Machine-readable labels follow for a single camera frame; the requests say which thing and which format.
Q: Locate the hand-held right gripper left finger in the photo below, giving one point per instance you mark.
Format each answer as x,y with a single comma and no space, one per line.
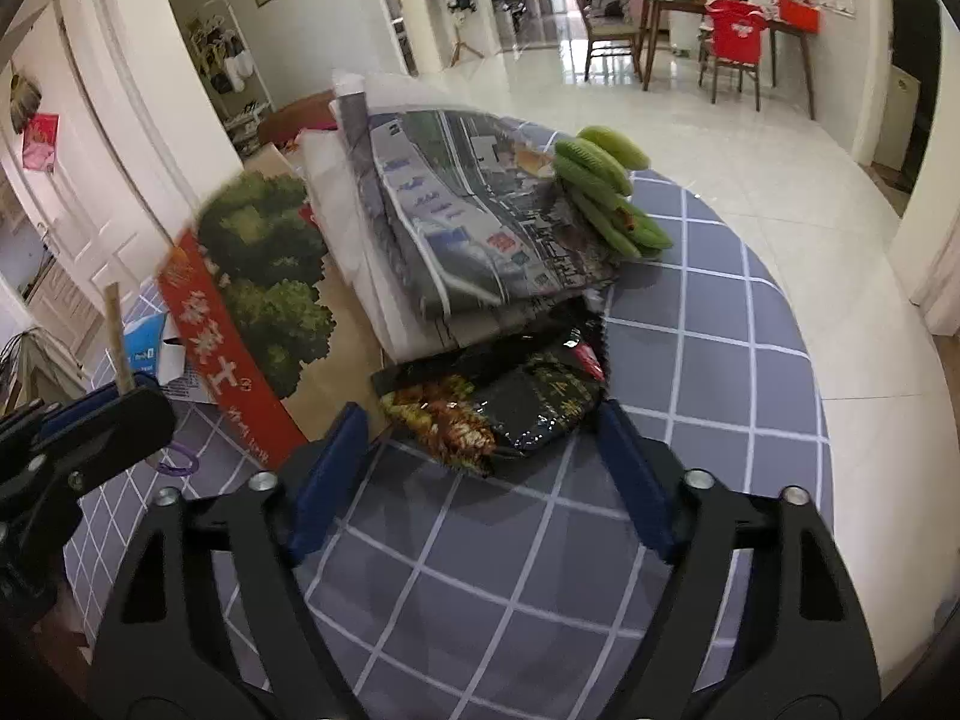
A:
330,484

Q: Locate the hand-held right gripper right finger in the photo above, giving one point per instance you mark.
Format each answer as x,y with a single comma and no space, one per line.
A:
637,480

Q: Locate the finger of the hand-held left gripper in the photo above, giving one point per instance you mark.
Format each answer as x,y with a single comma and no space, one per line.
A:
127,435
75,411

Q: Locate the thin wooden stick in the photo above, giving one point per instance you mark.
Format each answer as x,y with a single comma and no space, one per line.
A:
118,337

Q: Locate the blue white plastic packet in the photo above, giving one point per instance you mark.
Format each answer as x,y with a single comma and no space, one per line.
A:
142,349

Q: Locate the black red snack packet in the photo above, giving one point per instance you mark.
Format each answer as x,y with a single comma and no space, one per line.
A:
577,341

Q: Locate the grey grid tablecloth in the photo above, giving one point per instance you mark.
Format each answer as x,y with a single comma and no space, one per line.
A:
712,330

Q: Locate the red cardboard box tree print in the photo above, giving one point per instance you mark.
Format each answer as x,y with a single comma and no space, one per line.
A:
247,277

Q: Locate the white paper stack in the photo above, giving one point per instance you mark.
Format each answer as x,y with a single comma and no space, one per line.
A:
345,225

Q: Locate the bunch of green bananas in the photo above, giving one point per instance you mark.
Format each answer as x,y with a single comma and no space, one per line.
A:
600,172

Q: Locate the printed newspaper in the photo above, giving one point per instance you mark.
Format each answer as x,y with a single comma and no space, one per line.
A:
465,202

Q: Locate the brown low stool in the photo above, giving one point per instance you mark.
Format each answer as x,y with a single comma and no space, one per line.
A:
300,116

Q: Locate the white shoe rack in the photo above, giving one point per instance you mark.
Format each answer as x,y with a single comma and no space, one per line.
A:
225,67

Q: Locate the beige cabinet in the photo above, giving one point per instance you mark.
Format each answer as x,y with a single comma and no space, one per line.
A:
896,116

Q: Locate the wooden chair with cushion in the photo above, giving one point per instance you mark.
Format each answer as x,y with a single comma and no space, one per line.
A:
607,34

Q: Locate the wooden tripod stand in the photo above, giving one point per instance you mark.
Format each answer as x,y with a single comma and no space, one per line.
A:
465,41

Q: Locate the red shirt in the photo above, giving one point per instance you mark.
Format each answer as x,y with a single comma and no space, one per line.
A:
735,26

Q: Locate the wooden table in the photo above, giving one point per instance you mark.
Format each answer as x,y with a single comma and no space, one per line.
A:
795,30

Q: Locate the red bag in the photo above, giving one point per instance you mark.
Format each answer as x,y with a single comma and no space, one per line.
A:
799,11

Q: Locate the red paper wall decoration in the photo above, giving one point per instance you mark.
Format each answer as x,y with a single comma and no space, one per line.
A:
41,142

